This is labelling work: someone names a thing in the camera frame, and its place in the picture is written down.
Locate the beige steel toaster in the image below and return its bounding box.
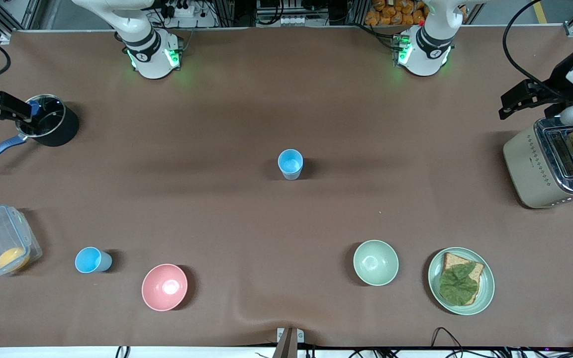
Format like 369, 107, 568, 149
503, 117, 573, 209

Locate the orange round food piece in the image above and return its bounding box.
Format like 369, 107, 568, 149
0, 247, 31, 272

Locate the bag of orange snacks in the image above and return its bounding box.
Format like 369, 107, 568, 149
364, 0, 427, 26

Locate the brown bread slice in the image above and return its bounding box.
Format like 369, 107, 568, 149
441, 252, 485, 306

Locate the pale green plate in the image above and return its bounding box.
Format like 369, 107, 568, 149
427, 247, 495, 316

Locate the green lettuce leaf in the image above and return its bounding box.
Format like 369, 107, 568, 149
439, 262, 480, 306

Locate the white power strip with plugs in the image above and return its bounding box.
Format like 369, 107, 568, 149
160, 0, 198, 19

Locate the pale green bowl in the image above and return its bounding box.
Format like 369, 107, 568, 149
353, 240, 399, 287

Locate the pink bowl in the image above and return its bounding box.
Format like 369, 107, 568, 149
141, 264, 189, 312

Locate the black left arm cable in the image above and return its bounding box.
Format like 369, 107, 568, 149
502, 0, 573, 95

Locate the black pot with blue handle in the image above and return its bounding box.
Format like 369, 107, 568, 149
0, 94, 80, 172

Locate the black looped floor cable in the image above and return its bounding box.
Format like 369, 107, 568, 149
431, 327, 464, 351

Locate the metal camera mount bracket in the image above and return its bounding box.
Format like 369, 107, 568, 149
273, 327, 305, 358

